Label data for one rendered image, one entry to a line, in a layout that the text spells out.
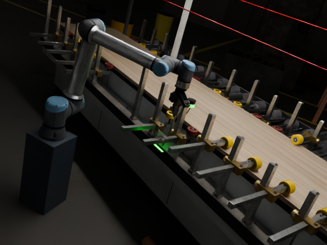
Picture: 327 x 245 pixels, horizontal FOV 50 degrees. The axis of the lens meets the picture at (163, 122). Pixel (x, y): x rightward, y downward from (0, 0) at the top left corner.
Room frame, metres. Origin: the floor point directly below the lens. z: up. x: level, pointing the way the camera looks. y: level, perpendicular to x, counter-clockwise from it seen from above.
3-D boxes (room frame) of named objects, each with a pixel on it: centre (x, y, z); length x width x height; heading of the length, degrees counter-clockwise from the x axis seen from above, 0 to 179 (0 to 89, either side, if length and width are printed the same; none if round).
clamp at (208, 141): (2.02, -0.29, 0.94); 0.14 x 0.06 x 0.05; 43
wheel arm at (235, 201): (1.60, -0.60, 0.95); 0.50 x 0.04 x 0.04; 133
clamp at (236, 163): (1.84, -0.47, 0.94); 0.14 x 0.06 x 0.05; 43
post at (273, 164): (1.67, -0.62, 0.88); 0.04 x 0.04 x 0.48; 43
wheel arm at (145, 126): (2.31, 0.10, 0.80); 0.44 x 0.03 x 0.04; 133
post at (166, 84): (2.40, 0.06, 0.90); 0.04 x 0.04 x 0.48; 43
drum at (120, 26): (6.78, 1.29, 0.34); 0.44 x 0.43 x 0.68; 69
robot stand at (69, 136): (2.17, 0.74, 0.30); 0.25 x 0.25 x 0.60; 70
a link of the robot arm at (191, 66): (2.16, -0.05, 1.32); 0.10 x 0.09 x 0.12; 77
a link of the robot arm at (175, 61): (2.18, 0.06, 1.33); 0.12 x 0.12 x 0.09; 77
